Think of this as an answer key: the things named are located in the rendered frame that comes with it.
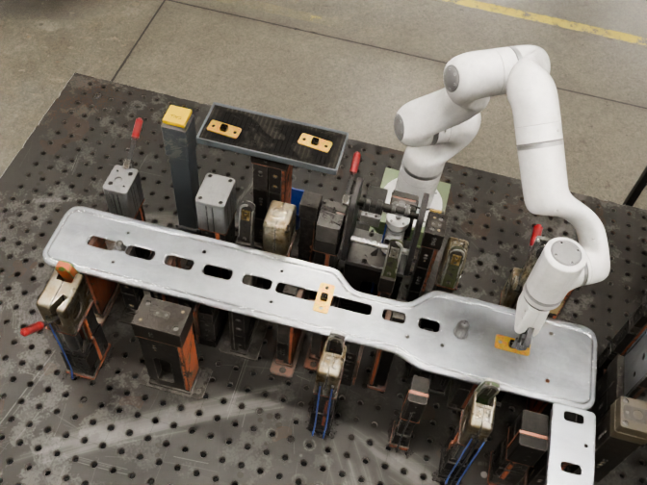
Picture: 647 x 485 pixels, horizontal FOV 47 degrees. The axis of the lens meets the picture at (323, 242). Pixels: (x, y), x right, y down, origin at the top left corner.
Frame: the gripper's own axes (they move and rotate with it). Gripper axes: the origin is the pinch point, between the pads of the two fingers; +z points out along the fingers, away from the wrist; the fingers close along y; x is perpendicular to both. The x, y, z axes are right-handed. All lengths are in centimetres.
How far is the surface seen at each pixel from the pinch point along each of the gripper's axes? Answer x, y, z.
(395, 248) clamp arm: -32.5, -13.0, -1.1
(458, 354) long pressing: -12.1, 6.3, 7.6
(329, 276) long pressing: -46.7, -6.3, 7.9
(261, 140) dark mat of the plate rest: -72, -31, -8
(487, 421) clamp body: -4.3, 23.2, 2.9
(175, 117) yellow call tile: -95, -32, -8
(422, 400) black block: -18.5, 19.8, 8.4
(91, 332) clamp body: -102, 18, 23
